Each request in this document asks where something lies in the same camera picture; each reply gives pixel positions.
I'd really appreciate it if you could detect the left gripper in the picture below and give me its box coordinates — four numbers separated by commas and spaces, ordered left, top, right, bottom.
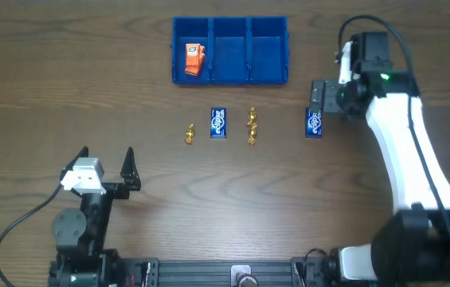
60, 145, 142, 200

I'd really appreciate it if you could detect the gold candy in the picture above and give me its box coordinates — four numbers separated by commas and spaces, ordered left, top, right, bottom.
246, 122, 259, 147
184, 123, 196, 145
246, 105, 258, 128

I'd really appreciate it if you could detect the blue candy pack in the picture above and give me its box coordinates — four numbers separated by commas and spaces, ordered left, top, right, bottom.
304, 107, 323, 140
209, 107, 228, 140

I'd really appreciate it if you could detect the orange candy box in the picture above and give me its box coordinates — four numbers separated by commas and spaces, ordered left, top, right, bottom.
184, 45, 206, 77
186, 42, 202, 69

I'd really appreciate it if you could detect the blue tray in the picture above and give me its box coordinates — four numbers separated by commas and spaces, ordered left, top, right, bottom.
171, 15, 291, 86

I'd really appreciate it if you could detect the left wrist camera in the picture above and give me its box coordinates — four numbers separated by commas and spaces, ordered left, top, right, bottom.
60, 157, 107, 196

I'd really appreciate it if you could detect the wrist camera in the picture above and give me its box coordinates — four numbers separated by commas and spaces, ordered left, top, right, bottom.
60, 157, 107, 196
335, 39, 355, 85

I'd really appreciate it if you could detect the mounting rail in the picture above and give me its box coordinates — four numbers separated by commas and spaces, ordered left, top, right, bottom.
48, 257, 341, 287

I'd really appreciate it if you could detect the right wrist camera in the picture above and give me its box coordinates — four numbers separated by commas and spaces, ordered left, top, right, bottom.
335, 39, 355, 85

